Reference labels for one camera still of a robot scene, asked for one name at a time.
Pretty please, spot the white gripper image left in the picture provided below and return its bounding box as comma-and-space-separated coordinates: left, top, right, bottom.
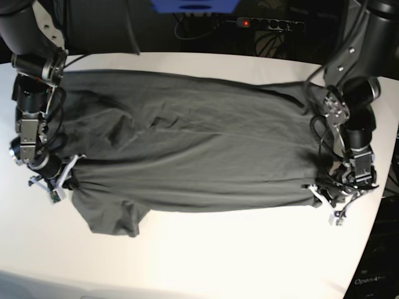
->
27, 154, 86, 204

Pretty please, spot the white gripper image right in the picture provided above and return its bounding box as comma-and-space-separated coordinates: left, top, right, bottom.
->
301, 182, 380, 227

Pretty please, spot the dark grey T-shirt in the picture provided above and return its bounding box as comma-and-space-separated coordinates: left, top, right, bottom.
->
59, 70, 333, 237

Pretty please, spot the black OpenArm case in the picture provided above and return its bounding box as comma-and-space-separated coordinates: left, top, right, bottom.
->
344, 196, 398, 298

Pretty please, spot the black power strip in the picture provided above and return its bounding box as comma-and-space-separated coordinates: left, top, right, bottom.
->
234, 17, 305, 32

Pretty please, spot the blue plastic box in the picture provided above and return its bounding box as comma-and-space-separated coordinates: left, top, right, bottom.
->
151, 0, 239, 14

